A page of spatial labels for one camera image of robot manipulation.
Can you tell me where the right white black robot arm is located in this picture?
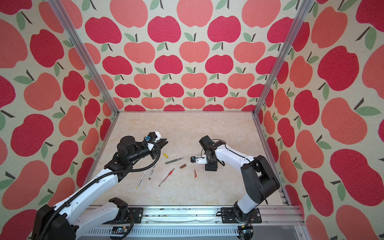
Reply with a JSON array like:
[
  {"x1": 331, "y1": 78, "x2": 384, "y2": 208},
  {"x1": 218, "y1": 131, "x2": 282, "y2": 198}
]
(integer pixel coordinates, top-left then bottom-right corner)
[{"x1": 191, "y1": 136, "x2": 280, "y2": 222}]

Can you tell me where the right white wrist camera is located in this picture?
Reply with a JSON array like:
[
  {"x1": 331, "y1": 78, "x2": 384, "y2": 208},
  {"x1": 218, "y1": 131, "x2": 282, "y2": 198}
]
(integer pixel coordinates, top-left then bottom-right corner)
[{"x1": 191, "y1": 155, "x2": 208, "y2": 165}]

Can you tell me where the green fountain pen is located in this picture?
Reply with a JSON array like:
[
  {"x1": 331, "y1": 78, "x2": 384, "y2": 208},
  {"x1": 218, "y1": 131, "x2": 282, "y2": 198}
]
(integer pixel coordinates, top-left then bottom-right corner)
[{"x1": 165, "y1": 157, "x2": 184, "y2": 165}]

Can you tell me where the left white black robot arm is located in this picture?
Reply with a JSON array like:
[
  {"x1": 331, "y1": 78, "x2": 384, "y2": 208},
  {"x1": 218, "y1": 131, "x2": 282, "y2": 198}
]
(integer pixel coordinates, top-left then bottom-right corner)
[{"x1": 32, "y1": 132, "x2": 168, "y2": 240}]

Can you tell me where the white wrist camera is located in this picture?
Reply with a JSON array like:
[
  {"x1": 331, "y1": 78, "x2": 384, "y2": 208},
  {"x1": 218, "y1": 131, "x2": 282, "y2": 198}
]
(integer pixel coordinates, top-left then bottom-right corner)
[
  {"x1": 144, "y1": 132, "x2": 161, "y2": 143},
  {"x1": 191, "y1": 155, "x2": 208, "y2": 165}
]

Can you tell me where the aluminium front frame rail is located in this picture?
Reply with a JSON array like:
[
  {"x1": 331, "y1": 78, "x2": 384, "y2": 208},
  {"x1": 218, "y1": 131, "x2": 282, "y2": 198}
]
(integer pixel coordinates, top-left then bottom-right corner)
[{"x1": 56, "y1": 205, "x2": 307, "y2": 226}]

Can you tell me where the white patterned pen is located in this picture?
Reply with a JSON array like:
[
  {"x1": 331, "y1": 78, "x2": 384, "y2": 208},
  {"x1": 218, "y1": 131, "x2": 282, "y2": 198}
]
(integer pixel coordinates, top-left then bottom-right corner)
[{"x1": 149, "y1": 166, "x2": 156, "y2": 180}]

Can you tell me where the red gel pen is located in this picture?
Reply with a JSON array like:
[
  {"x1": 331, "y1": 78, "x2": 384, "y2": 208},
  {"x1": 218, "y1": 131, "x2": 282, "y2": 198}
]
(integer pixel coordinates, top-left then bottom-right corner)
[{"x1": 158, "y1": 168, "x2": 175, "y2": 187}]

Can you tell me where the aluminium frame post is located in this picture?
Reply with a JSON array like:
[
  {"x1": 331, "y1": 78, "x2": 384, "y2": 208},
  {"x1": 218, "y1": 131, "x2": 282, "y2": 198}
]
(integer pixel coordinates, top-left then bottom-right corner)
[
  {"x1": 48, "y1": 1, "x2": 120, "y2": 116},
  {"x1": 252, "y1": 0, "x2": 315, "y2": 119}
]

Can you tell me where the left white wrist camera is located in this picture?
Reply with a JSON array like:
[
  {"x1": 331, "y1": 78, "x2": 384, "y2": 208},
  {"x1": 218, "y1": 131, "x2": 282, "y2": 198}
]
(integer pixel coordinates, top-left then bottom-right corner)
[{"x1": 144, "y1": 132, "x2": 161, "y2": 143}]

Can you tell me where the white slotted cable duct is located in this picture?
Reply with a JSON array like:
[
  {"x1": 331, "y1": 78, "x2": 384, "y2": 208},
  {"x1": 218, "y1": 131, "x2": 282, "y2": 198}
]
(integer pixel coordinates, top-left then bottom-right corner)
[{"x1": 83, "y1": 225, "x2": 239, "y2": 238}]

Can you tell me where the right aluminium frame post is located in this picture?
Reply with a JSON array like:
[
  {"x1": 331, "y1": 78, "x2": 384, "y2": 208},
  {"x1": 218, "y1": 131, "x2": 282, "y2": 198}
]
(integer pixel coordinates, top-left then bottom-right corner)
[{"x1": 252, "y1": 0, "x2": 315, "y2": 119}]

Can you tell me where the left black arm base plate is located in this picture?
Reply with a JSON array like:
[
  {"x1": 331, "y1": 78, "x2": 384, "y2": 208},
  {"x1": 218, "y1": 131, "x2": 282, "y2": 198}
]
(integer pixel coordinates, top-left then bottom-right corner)
[{"x1": 101, "y1": 207, "x2": 144, "y2": 225}]

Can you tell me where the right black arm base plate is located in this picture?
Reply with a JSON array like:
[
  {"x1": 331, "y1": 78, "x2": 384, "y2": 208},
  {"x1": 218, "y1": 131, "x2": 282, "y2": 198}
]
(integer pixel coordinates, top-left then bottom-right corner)
[{"x1": 217, "y1": 208, "x2": 263, "y2": 224}]

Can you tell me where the left aluminium frame post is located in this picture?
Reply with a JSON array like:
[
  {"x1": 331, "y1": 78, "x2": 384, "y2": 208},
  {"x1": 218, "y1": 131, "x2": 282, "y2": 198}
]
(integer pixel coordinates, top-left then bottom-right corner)
[{"x1": 48, "y1": 1, "x2": 120, "y2": 116}]

